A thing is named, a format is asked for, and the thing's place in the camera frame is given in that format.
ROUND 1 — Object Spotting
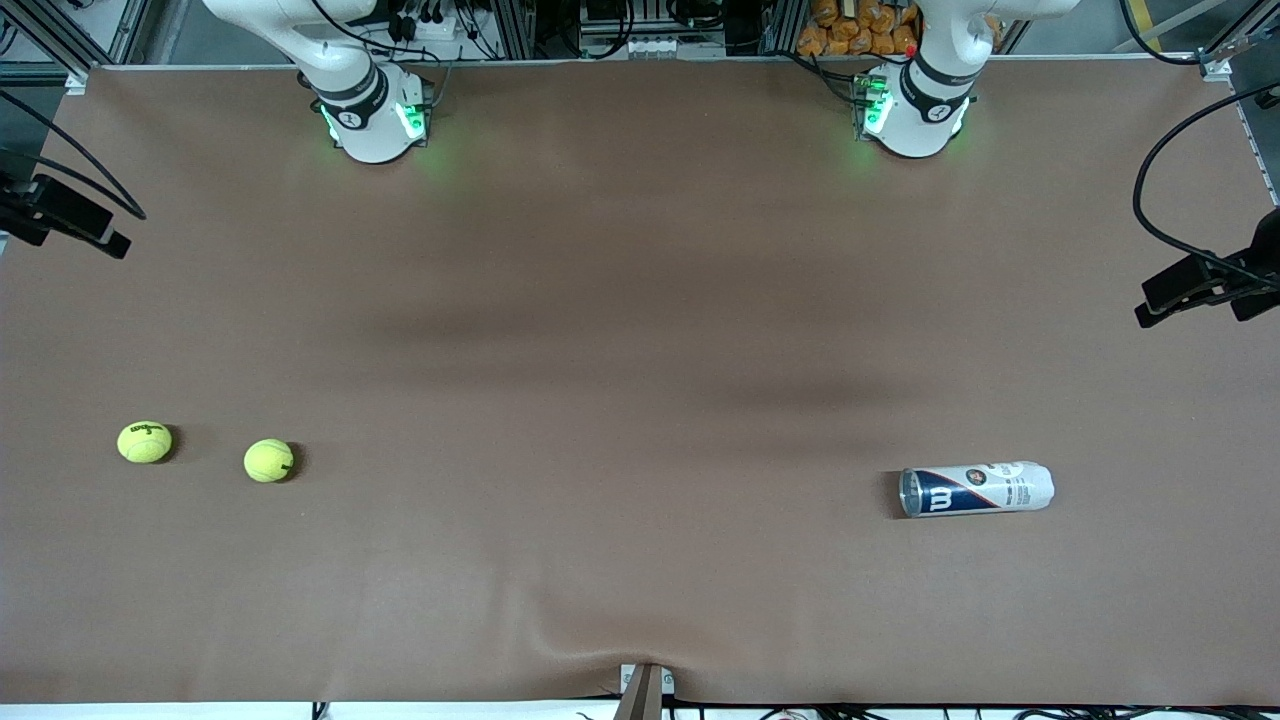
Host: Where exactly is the yellow tennis ball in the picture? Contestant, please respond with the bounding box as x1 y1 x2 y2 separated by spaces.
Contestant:
244 439 295 484
117 421 173 464

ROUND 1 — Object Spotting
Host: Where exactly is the clear tennis ball can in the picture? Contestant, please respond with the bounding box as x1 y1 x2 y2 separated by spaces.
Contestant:
899 461 1055 519

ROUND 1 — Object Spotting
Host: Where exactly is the aluminium frame profile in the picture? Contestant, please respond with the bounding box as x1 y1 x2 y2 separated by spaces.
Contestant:
0 0 151 83
1198 0 1280 81

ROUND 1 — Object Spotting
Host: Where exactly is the aluminium bracket with profile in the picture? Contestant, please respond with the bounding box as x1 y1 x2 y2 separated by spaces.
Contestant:
618 662 677 720

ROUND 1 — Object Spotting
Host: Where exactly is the brown table mat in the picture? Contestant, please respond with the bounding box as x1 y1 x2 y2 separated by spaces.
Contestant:
0 57 1280 707

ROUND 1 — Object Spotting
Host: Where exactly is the white power strip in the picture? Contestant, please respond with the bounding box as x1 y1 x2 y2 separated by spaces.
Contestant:
392 8 463 43

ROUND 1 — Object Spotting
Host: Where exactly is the orange packaged goods pile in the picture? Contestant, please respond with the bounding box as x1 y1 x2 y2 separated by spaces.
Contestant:
797 0 923 58

